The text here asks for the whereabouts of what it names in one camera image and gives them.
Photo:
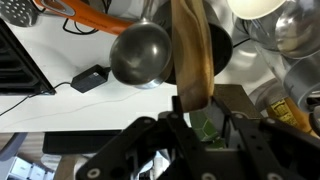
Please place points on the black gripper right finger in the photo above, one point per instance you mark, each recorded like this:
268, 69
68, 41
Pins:
273, 146

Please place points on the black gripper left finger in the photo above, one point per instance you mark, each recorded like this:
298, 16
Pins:
146, 146

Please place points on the wooden spatula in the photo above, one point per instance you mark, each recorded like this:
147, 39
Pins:
191, 66

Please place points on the silver utensil tin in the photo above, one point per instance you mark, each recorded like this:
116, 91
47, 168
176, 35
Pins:
221, 46

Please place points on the orange labelled bottle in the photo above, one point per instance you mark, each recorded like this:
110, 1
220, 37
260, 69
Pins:
283, 113

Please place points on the potted green plant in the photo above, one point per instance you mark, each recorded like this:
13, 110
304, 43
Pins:
203, 130

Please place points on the black power adapter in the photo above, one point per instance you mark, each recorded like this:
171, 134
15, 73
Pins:
90, 79

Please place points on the metal ladle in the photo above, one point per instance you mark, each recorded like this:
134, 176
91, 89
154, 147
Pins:
140, 53

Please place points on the stainless steel bowl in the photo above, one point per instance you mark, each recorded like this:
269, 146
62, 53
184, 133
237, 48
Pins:
293, 33

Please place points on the blue chair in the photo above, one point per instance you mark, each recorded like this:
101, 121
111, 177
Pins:
11, 146

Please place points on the pale plastic serving spoon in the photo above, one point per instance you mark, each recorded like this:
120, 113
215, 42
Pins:
255, 8

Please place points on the black gas stovetop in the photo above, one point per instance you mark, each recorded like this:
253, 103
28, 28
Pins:
13, 66

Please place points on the metal slotted spoon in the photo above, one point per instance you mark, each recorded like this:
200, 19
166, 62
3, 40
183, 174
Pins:
18, 11

